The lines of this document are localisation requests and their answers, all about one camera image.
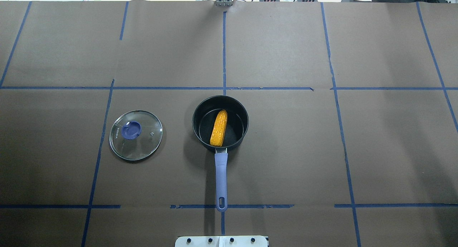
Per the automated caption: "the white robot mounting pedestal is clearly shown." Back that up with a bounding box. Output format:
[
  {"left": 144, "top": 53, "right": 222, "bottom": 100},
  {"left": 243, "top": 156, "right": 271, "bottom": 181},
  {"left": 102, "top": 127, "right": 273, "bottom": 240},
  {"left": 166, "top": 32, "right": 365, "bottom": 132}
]
[{"left": 175, "top": 235, "right": 269, "bottom": 247}]

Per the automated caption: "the glass pot lid blue knob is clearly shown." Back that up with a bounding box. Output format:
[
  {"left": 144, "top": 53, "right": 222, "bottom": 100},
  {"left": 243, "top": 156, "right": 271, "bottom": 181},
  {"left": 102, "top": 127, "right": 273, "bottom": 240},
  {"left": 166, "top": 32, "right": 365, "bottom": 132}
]
[{"left": 109, "top": 110, "right": 163, "bottom": 161}]

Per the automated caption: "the dark blue saucepan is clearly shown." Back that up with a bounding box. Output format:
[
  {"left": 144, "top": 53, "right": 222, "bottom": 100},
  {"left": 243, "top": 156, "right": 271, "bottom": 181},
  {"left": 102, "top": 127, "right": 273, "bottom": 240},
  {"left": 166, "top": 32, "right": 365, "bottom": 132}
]
[{"left": 192, "top": 95, "right": 249, "bottom": 213}]

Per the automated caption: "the yellow toy corn cob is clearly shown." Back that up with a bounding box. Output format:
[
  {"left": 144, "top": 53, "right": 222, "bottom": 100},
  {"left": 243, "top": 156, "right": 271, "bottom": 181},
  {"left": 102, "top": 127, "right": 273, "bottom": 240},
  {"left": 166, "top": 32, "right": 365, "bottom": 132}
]
[{"left": 210, "top": 110, "right": 228, "bottom": 147}]

